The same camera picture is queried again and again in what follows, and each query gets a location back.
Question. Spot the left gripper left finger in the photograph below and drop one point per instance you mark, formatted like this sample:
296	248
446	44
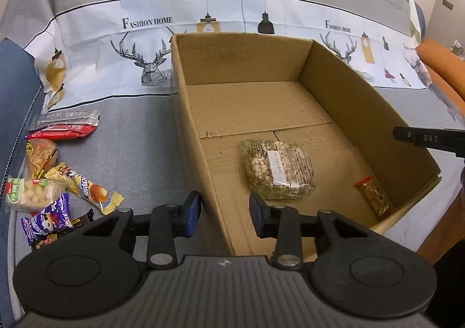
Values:
170	221

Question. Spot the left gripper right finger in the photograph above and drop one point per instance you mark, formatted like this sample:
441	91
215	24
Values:
283	224

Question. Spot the yellow bread snack packet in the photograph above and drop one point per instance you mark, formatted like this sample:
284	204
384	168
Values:
98	196

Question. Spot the purple snack packet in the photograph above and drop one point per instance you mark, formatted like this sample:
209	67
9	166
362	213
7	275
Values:
51	218

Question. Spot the green label sachima packet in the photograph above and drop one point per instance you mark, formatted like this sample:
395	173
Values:
27	194

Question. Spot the clear nut snack bag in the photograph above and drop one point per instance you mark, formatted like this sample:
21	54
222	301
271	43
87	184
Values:
277	170

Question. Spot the orange cushion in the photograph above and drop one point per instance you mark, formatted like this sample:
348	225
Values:
446	70

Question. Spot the dark brown snack packet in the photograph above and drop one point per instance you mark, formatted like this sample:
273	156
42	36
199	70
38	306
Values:
77	223

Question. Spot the small red gold snack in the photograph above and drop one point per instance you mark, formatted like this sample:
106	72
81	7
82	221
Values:
375	197

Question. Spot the brown cardboard box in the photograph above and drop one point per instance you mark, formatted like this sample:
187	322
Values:
240	86

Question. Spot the red snack stick packet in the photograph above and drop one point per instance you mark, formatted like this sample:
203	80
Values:
62	132

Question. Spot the silver snack stick packet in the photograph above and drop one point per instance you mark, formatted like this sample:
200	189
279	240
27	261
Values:
65	117

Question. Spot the clear cracker snack bag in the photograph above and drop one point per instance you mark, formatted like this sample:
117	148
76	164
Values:
41	155

